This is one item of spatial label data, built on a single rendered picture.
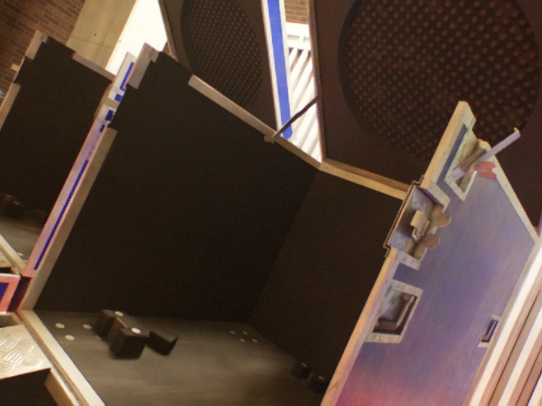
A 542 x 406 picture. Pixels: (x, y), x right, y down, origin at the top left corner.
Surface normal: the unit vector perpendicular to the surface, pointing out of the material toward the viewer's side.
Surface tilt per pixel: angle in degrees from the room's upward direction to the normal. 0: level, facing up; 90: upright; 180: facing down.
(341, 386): 90
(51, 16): 90
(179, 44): 136
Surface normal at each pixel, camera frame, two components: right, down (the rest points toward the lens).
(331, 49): -0.69, 0.50
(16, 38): 0.74, 0.33
